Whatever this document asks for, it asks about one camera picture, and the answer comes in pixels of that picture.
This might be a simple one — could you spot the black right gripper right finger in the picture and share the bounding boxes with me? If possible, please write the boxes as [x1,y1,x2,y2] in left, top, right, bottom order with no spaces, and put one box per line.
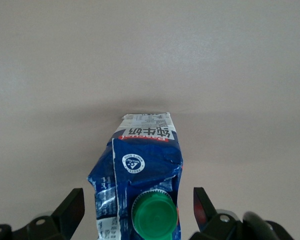
[191,186,243,240]

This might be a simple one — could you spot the blue milk carton green cap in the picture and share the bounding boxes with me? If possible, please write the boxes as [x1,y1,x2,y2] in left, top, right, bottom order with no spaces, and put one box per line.
[86,111,185,240]

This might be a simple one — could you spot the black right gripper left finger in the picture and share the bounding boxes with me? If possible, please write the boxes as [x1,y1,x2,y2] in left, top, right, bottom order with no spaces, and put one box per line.
[0,187,86,240]

